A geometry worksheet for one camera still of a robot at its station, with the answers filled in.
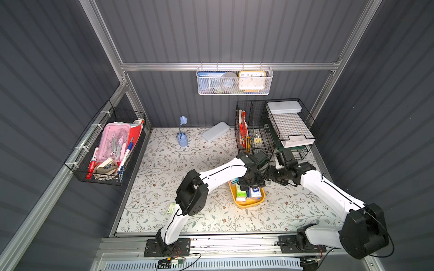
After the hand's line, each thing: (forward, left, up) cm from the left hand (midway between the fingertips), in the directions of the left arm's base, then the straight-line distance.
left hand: (260, 191), depth 81 cm
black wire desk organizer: (+40, -12, +5) cm, 42 cm away
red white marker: (+1, +70, +22) cm, 73 cm away
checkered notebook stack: (+30, -20, +12) cm, 38 cm away
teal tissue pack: (+5, +12, 0) cm, 13 cm away
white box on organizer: (+47, -16, +14) cm, 52 cm away
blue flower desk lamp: (+36, +43, -1) cm, 56 cm away
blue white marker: (+11, +58, +22) cm, 63 cm away
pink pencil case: (+13, +66, +23) cm, 71 cm away
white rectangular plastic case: (+47, +22, -7) cm, 53 cm away
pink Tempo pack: (-2, +9, -5) cm, 11 cm away
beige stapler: (0, +63, +22) cm, 67 cm away
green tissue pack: (0, +10, -3) cm, 10 cm away
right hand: (+8, -7, +2) cm, 10 cm away
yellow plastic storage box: (-3, +5, -7) cm, 9 cm away
